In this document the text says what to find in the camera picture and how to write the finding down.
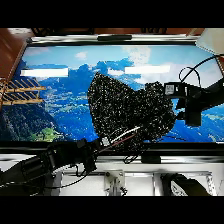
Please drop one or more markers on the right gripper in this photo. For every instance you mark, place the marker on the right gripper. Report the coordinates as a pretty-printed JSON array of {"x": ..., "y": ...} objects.
[{"x": 178, "y": 90}]

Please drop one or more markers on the black speckled garment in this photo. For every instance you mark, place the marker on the black speckled garment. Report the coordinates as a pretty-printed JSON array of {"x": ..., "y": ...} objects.
[{"x": 126, "y": 106}]

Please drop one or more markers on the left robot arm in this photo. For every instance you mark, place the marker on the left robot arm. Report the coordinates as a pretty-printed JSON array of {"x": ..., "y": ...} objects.
[{"x": 36, "y": 165}]

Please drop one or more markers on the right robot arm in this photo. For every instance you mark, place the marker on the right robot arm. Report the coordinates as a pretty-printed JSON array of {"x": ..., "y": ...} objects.
[{"x": 211, "y": 95}]

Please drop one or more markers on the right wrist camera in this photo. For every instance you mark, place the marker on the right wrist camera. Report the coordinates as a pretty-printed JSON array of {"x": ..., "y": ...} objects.
[{"x": 192, "y": 115}]

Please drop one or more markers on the silver frame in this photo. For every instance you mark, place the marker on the silver frame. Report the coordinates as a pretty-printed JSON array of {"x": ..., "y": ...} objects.
[{"x": 186, "y": 167}]

